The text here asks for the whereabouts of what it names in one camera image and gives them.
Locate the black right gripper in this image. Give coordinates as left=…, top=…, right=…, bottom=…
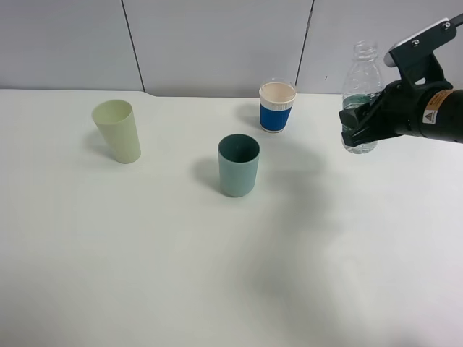
left=339, top=82, right=462, bottom=147

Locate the clear water bottle green label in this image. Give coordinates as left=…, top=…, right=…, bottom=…
left=341, top=40, right=386, bottom=155

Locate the teal plastic cup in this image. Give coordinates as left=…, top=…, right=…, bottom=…
left=218, top=134, right=260, bottom=197

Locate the blue sleeved paper cup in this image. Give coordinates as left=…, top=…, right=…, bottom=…
left=259, top=78, right=297, bottom=133

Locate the pale green plastic cup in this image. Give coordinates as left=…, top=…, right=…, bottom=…
left=92, top=100, right=141, bottom=164

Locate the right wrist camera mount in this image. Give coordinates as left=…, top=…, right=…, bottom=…
left=383, top=14, right=462, bottom=89

